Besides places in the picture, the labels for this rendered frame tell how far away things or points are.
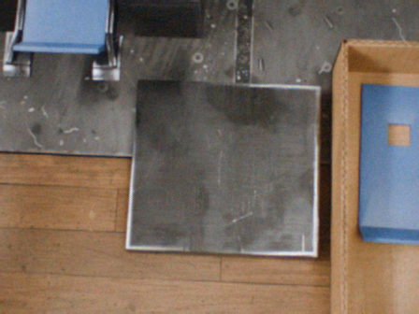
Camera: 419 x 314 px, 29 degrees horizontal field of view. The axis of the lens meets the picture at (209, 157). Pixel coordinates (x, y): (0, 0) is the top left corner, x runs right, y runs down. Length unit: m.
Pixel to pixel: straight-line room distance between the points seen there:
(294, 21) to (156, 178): 0.21
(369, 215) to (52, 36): 0.32
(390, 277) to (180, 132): 0.23
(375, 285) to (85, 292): 0.26
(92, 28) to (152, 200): 0.16
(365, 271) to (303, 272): 0.05
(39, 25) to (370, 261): 0.36
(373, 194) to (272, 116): 0.12
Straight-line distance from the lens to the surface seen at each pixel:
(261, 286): 0.74
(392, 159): 0.77
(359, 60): 0.76
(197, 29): 0.78
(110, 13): 0.72
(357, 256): 0.75
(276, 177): 0.74
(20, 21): 0.73
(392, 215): 0.75
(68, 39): 0.71
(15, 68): 0.72
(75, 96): 0.79
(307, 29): 0.81
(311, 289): 0.74
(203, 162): 0.74
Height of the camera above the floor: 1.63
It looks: 75 degrees down
